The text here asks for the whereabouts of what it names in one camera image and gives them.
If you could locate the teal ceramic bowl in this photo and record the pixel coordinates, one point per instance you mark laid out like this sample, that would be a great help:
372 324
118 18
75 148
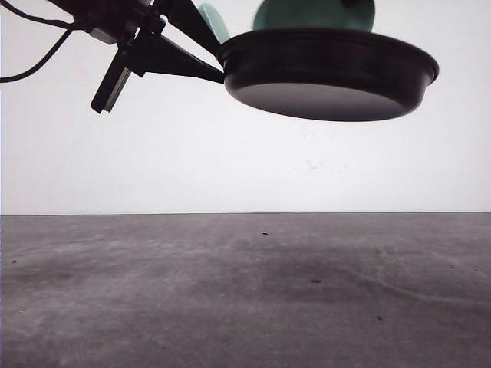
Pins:
354 15

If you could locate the black frying pan green handle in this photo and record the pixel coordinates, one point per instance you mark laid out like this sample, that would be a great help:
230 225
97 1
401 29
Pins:
322 73

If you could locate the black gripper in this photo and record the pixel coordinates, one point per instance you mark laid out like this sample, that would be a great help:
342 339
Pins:
118 22

